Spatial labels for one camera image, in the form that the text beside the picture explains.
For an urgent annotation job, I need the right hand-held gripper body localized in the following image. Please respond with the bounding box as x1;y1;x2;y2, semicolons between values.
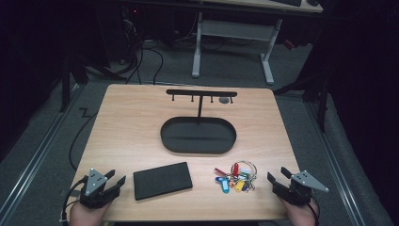
272;169;330;207

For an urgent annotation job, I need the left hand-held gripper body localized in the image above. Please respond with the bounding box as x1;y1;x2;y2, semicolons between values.
79;168;121;210

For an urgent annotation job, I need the bunch of keys with coloured tags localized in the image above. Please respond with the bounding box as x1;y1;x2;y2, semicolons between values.
214;160;259;195

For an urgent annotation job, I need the black wallet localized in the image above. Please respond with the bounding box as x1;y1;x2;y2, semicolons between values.
133;161;194;202

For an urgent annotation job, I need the black key rack with tray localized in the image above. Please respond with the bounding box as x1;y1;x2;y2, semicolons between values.
160;89;238;155

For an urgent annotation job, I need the person's right hand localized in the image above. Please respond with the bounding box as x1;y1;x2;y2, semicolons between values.
278;197;320;226

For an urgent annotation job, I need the person's left hand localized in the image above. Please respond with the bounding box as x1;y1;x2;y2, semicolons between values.
69;201;113;226

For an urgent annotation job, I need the dark metal stand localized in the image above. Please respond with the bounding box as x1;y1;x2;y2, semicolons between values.
58;51;90;114
272;70;331;134

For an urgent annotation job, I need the small red object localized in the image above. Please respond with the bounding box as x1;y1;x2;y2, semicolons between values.
282;39;296;52

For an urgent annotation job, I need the desk with white legs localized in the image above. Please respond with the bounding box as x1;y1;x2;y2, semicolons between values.
190;0;325;86

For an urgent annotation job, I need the black keyboard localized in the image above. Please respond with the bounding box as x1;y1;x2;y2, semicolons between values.
270;0;303;8

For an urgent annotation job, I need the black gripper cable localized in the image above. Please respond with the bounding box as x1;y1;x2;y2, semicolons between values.
305;195;321;226
60;174;89;224

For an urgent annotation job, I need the metal floor rail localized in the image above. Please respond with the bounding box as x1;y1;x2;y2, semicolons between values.
304;99;367;226
0;84;83;220

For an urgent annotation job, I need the black floor cable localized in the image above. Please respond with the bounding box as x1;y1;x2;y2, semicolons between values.
68;110;99;172

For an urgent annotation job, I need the bundle of black cables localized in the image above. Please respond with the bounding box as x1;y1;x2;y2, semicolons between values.
120;18;165;86

